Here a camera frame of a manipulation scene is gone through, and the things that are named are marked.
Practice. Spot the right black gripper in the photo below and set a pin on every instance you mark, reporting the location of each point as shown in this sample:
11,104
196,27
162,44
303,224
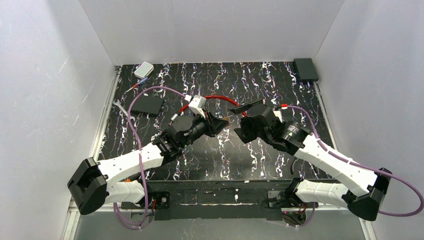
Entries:
253,120

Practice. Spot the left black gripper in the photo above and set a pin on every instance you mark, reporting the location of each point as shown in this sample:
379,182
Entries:
209,122

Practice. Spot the red cable lock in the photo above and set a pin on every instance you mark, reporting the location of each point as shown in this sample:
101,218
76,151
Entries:
188,98

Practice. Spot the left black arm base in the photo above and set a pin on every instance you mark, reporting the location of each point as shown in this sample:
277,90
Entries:
161,200

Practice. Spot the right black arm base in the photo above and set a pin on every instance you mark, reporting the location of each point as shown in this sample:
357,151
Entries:
277,199

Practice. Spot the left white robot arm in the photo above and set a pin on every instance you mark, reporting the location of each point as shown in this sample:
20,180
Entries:
96,183

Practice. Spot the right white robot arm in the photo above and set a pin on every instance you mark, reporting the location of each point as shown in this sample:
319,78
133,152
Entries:
359,190

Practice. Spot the black flat box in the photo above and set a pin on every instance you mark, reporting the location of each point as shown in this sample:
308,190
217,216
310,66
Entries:
150,105

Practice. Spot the black corner box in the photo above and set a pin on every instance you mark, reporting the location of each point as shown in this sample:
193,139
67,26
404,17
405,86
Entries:
305,70

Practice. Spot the red blue screwdriver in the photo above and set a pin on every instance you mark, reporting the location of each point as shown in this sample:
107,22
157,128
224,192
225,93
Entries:
140,82

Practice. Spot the white rectangular box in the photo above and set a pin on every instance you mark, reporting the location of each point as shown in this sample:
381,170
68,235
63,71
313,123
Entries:
143,70

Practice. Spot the silver wrench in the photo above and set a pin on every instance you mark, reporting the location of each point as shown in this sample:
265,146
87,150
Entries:
123,110

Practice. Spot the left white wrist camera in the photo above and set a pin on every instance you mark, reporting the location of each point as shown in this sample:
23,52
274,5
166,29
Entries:
196,105

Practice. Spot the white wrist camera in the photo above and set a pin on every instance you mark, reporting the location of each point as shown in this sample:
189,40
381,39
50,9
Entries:
196,105
278,111

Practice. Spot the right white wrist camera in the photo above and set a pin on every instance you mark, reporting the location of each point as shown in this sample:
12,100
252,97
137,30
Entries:
278,111

